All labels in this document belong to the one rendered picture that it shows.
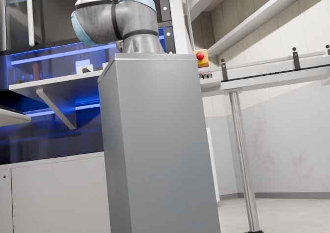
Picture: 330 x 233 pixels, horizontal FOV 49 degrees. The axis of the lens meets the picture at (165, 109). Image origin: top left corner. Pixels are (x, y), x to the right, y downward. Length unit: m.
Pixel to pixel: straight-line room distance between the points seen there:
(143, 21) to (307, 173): 3.74
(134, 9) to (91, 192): 0.99
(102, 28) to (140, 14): 0.13
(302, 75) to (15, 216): 1.57
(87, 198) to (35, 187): 0.28
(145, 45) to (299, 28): 3.69
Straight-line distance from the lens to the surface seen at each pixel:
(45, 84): 1.53
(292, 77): 1.92
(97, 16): 1.19
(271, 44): 5.06
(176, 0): 1.93
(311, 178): 4.61
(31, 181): 1.96
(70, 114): 1.82
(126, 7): 1.18
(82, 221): 1.86
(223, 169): 5.82
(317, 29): 4.48
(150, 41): 1.12
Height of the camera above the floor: 0.44
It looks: 11 degrees up
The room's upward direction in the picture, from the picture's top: 7 degrees counter-clockwise
